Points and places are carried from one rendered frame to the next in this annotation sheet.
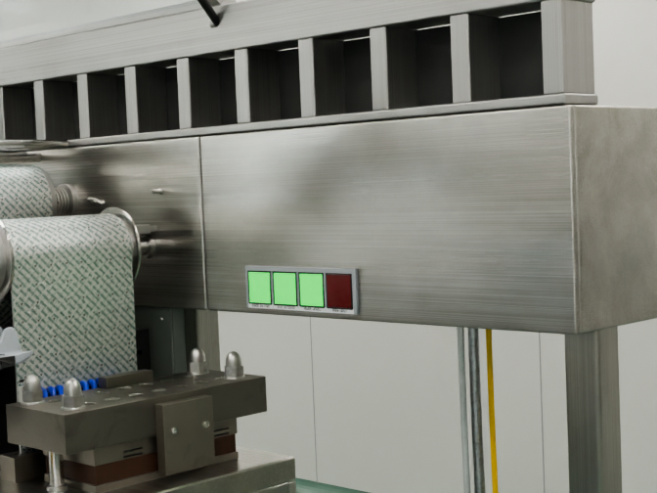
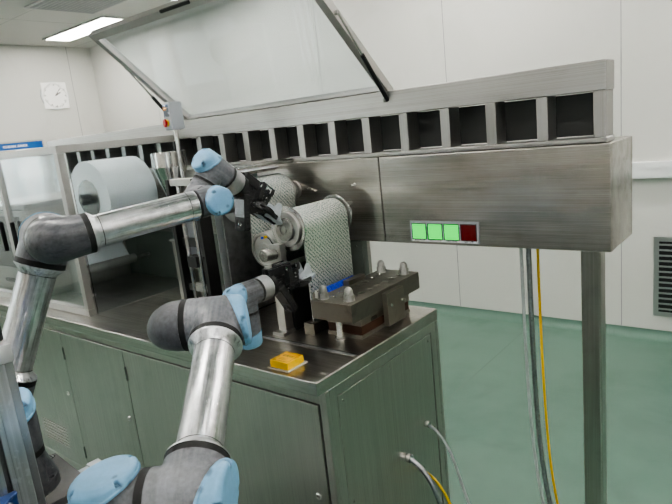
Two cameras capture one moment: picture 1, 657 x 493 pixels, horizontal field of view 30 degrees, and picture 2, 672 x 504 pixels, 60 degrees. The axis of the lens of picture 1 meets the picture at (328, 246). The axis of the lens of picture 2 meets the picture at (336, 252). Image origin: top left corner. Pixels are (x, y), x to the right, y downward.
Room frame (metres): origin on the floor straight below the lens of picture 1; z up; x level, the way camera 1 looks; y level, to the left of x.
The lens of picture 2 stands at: (0.12, 0.56, 1.56)
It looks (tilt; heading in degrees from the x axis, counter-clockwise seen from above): 12 degrees down; 355
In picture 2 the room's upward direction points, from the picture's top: 6 degrees counter-clockwise
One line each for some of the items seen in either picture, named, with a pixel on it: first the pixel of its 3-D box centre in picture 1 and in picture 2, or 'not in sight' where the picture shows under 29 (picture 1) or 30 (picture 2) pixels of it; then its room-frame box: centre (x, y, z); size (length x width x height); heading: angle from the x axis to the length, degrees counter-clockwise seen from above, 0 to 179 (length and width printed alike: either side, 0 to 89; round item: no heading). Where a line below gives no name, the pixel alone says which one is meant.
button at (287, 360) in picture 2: not in sight; (287, 360); (1.70, 0.60, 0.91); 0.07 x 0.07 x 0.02; 46
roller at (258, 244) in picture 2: not in sight; (289, 241); (2.15, 0.55, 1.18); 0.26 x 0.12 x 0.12; 136
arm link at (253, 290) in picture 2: not in sight; (243, 296); (1.74, 0.70, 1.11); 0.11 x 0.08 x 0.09; 136
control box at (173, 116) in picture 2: not in sight; (171, 116); (2.39, 0.93, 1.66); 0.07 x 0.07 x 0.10; 30
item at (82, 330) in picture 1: (76, 336); (330, 261); (2.03, 0.42, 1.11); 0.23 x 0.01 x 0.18; 136
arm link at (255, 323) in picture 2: not in sight; (242, 329); (1.74, 0.72, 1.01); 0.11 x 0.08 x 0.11; 84
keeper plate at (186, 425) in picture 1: (186, 434); (394, 305); (1.91, 0.24, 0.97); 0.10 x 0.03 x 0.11; 136
